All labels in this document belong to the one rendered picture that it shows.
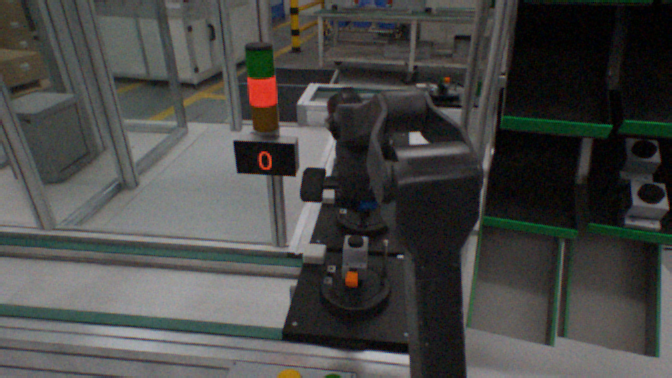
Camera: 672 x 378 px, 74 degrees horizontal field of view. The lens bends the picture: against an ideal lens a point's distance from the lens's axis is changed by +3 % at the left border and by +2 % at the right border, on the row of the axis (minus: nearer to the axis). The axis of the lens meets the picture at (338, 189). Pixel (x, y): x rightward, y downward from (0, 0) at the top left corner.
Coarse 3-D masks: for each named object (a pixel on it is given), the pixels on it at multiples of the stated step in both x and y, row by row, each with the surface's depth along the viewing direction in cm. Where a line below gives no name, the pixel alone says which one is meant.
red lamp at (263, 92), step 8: (248, 80) 80; (256, 80) 79; (264, 80) 79; (272, 80) 80; (256, 88) 80; (264, 88) 80; (272, 88) 81; (256, 96) 80; (264, 96) 80; (272, 96) 81; (256, 104) 81; (264, 104) 81; (272, 104) 82
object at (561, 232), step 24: (504, 144) 78; (528, 144) 77; (552, 144) 77; (576, 144) 71; (504, 168) 75; (528, 168) 74; (552, 168) 74; (576, 168) 69; (504, 192) 72; (528, 192) 71; (552, 192) 71; (576, 192) 68; (504, 216) 69; (528, 216) 69; (552, 216) 68; (576, 216) 65
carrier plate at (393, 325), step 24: (312, 264) 95; (336, 264) 95; (312, 288) 88; (288, 312) 83; (312, 312) 83; (384, 312) 83; (288, 336) 79; (312, 336) 78; (336, 336) 78; (360, 336) 78; (384, 336) 78
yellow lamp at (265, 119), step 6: (252, 108) 82; (258, 108) 81; (264, 108) 81; (270, 108) 82; (276, 108) 83; (252, 114) 83; (258, 114) 82; (264, 114) 82; (270, 114) 82; (276, 114) 84; (252, 120) 84; (258, 120) 83; (264, 120) 83; (270, 120) 83; (276, 120) 84; (258, 126) 83; (264, 126) 83; (270, 126) 83; (276, 126) 85
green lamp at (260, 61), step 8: (272, 48) 79; (248, 56) 77; (256, 56) 77; (264, 56) 77; (272, 56) 79; (248, 64) 78; (256, 64) 78; (264, 64) 78; (272, 64) 79; (248, 72) 79; (256, 72) 78; (264, 72) 78; (272, 72) 80
